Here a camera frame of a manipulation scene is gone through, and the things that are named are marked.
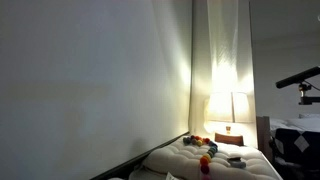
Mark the cream shade wooden table lamp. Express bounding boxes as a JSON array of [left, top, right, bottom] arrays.
[[203, 91, 253, 147]]

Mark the large white tufted cushion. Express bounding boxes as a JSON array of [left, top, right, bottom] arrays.
[[143, 134, 280, 180]]

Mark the multicolour felt ball garland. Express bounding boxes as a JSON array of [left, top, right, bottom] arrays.
[[182, 134, 220, 176]]

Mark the white sheer curtain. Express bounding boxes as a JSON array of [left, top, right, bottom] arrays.
[[188, 0, 258, 148]]

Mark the white printed booklet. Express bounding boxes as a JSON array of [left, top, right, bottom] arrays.
[[165, 171, 182, 180]]

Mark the bed with white sheets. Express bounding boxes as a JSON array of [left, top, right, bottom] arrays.
[[269, 113, 320, 134]]

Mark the wooden bed post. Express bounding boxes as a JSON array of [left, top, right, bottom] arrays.
[[255, 115, 273, 164]]

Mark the black bar stereo camera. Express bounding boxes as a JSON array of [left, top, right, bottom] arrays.
[[275, 65, 320, 90]]

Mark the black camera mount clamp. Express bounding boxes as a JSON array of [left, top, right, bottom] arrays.
[[297, 81, 320, 106]]

